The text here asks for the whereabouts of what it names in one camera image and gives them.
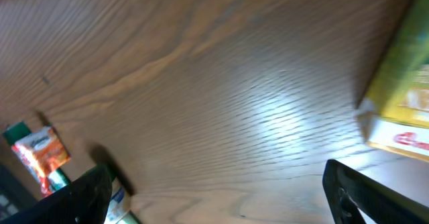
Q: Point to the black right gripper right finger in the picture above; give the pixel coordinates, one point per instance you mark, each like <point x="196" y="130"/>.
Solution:
<point x="350" y="193"/>

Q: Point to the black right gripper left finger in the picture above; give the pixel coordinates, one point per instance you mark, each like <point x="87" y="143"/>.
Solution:
<point x="85" y="201"/>

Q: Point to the orange snack packet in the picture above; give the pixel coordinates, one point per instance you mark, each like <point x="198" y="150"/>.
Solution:
<point x="42" y="152"/>

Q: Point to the green tea carton box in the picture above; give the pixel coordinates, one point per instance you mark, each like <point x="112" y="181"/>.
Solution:
<point x="393" y="113"/>

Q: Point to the green lid jar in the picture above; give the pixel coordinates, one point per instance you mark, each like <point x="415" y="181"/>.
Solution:
<point x="119" y="209"/>

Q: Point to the grey plastic mesh basket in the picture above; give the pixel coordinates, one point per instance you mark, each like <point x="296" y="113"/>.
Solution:
<point x="14" y="196"/>

